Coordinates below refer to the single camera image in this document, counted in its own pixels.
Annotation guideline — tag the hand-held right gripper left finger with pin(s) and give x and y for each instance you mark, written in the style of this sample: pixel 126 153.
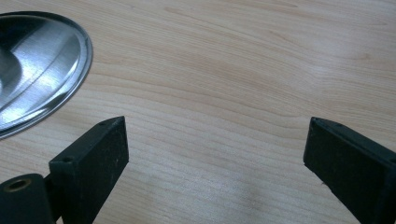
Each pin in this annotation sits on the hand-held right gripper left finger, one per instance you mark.
pixel 93 168

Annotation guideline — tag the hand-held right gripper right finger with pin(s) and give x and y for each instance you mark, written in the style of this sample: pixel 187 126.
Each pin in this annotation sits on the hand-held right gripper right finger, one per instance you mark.
pixel 351 168

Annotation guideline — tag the stainless steel plate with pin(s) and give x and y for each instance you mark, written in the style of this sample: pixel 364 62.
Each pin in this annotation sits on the stainless steel plate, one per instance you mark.
pixel 40 68

